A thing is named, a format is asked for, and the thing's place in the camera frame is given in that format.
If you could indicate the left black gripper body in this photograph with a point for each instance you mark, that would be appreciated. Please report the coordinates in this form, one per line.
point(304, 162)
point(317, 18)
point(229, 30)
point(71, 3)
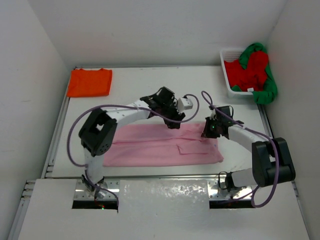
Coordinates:
point(170, 111)

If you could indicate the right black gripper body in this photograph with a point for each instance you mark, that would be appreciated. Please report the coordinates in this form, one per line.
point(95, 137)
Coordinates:
point(220, 123)

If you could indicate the pink t shirt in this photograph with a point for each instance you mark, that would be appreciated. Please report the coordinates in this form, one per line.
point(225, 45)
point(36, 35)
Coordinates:
point(155, 145)

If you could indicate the orange t shirt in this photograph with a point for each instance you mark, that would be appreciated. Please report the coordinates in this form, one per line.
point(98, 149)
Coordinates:
point(89, 83)

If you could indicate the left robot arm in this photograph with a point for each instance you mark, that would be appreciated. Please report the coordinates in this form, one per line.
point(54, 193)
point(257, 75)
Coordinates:
point(98, 131)

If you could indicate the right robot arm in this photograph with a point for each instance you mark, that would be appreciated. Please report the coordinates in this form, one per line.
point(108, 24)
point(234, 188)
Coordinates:
point(271, 159)

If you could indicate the white plastic bin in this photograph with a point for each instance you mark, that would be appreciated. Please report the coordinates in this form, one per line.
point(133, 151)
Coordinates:
point(230, 54)

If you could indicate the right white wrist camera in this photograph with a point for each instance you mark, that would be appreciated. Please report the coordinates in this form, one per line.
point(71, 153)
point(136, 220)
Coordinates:
point(227, 110)

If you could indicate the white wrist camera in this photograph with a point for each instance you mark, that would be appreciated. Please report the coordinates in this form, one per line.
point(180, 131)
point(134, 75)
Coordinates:
point(183, 104)
point(227, 110)

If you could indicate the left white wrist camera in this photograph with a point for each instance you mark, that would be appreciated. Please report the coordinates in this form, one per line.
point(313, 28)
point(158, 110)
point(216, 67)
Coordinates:
point(183, 104)

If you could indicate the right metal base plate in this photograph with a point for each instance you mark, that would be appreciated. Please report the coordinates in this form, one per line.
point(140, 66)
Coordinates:
point(216, 191)

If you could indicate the metal base plate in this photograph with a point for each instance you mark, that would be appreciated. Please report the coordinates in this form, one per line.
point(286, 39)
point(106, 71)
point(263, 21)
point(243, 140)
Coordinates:
point(216, 191)
point(82, 193)

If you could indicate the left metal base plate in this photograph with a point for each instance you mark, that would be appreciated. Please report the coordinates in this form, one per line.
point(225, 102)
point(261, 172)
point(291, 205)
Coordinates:
point(82, 193)

